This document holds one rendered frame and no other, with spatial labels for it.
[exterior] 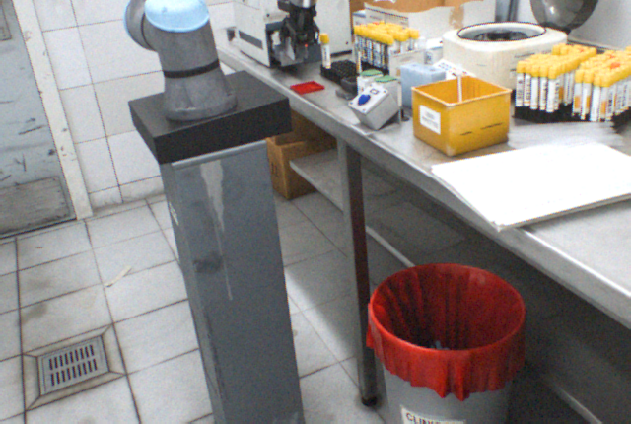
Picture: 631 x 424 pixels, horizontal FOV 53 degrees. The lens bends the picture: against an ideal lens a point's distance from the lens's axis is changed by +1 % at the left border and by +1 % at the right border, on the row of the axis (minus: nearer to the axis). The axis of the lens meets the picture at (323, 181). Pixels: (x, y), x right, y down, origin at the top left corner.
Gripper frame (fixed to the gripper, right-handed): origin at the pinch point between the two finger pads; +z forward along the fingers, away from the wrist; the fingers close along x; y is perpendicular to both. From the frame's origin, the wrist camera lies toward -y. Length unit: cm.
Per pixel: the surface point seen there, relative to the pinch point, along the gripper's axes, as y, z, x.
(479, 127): 66, -38, 5
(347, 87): 28.1, -13.5, 1.2
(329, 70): 13.6, -5.2, 4.6
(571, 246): 97, -50, -6
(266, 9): -12.8, -6.5, -2.9
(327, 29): -8.6, 0.9, 15.3
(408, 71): 42, -29, 6
